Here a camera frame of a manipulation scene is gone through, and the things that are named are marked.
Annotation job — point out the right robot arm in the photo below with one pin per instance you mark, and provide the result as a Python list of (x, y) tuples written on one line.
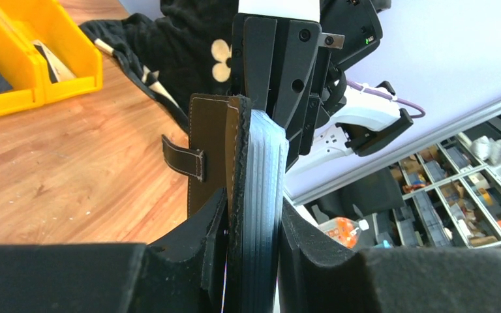
[(363, 119)]

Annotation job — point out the orange plastic bottle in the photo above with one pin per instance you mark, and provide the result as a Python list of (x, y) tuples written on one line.
[(344, 231)]

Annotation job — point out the black leather card holder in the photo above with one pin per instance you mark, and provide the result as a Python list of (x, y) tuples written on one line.
[(226, 151)]

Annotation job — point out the storage shelving rack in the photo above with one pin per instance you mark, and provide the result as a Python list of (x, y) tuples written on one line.
[(451, 193)]

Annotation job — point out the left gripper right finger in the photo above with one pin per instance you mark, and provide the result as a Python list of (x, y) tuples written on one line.
[(317, 274)]

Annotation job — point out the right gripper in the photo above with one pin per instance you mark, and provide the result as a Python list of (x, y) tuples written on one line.
[(281, 65)]

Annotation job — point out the black floral blanket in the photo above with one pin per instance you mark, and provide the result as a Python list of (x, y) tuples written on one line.
[(188, 50)]

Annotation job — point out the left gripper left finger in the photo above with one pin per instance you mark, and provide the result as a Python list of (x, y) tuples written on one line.
[(82, 281)]

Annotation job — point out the gold cards in bin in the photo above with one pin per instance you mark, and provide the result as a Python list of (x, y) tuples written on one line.
[(57, 70)]

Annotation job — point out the yellow three-compartment bin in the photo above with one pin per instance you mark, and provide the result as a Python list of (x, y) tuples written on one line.
[(26, 70)]

